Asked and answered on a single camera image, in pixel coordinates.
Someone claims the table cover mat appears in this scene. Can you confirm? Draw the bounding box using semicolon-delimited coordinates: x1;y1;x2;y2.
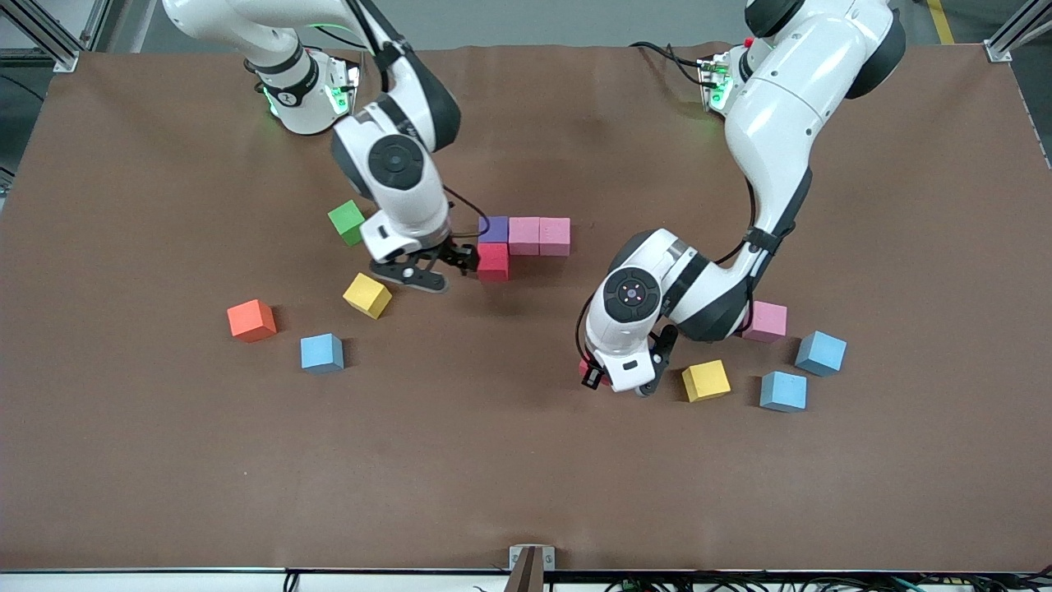
0;43;1052;574

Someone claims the black arm base cable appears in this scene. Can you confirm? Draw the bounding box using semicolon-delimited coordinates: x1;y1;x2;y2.
629;39;709;87

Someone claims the green foam block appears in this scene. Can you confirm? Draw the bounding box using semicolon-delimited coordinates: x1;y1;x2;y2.
327;201;367;247

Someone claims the aluminium frame post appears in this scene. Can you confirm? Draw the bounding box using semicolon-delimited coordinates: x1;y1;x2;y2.
982;0;1052;63
0;0;81;73

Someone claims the blue foam block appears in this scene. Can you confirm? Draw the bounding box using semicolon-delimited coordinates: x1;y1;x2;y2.
300;332;345;375
759;370;808;414
794;330;848;377

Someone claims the yellow foam block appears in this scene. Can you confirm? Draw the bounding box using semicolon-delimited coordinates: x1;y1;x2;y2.
342;272;394;321
681;358;731;404

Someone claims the light pink foam block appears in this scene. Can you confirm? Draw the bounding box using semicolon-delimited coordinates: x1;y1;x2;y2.
538;217;572;257
508;216;541;257
744;300;788;344

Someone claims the orange foam block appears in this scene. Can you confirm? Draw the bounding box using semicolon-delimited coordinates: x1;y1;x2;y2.
227;298;279;344

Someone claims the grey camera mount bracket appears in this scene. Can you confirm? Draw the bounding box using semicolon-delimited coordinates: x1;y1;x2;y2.
508;544;556;592

